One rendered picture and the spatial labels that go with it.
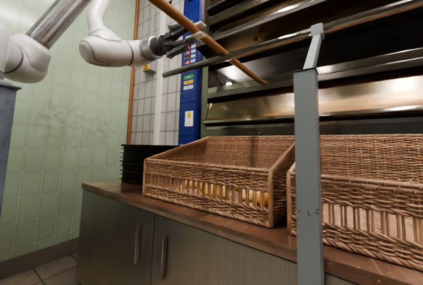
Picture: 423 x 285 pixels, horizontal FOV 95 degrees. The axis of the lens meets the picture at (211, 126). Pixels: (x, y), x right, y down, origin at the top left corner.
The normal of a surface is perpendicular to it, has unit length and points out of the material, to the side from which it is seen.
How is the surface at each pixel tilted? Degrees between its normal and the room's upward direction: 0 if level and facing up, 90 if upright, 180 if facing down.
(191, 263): 90
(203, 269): 90
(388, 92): 70
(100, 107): 90
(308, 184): 90
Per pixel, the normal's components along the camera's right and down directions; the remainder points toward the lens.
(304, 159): -0.59, -0.10
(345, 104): -0.54, -0.43
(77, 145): 0.81, -0.04
